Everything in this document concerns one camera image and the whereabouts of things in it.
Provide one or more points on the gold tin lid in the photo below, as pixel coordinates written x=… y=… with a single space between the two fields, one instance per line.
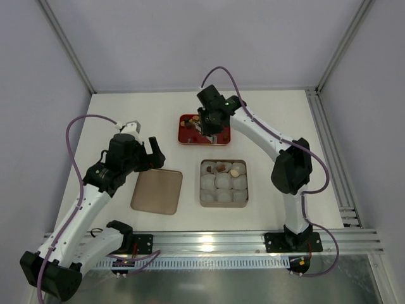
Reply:
x=157 y=191

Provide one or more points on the brown cube chocolate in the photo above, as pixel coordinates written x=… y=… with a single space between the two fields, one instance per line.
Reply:
x=220 y=168

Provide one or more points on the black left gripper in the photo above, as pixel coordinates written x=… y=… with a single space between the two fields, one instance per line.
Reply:
x=147 y=157

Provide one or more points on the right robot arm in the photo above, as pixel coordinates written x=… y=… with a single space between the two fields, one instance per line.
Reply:
x=292 y=164

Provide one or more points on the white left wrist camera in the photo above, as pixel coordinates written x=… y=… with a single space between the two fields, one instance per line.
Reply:
x=132 y=128

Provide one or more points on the gold tin box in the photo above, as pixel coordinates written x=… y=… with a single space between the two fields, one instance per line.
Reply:
x=221 y=190

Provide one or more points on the metal tongs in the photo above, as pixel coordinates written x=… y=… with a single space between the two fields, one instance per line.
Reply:
x=204 y=139

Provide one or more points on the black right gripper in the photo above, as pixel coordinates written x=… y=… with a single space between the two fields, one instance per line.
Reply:
x=208 y=124

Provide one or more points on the tan round chocolate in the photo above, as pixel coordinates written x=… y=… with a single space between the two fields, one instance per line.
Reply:
x=235 y=173

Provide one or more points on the aluminium rail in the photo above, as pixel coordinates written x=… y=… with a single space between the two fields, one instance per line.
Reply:
x=210 y=250

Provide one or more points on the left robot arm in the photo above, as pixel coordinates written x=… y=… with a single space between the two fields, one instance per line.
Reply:
x=58 y=266

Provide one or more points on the red tray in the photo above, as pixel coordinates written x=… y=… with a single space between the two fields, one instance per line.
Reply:
x=187 y=129

